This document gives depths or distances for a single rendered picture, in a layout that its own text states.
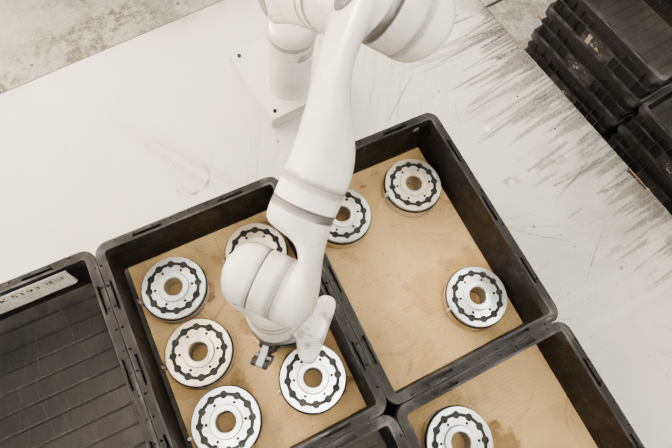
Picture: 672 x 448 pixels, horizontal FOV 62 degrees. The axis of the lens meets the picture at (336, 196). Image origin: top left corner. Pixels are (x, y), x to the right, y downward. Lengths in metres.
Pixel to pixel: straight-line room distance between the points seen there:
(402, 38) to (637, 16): 1.47
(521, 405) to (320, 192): 0.57
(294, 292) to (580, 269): 0.78
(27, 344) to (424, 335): 0.63
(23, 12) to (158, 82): 1.27
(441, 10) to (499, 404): 0.64
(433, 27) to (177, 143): 0.76
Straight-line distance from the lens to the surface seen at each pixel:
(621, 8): 1.98
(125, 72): 1.34
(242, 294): 0.58
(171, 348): 0.92
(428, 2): 0.57
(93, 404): 0.97
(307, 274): 0.57
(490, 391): 0.98
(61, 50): 2.35
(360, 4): 0.54
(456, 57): 1.38
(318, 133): 0.55
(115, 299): 0.88
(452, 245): 1.01
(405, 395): 0.84
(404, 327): 0.96
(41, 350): 1.01
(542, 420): 1.01
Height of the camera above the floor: 1.75
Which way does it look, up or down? 67 degrees down
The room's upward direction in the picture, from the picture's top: 11 degrees clockwise
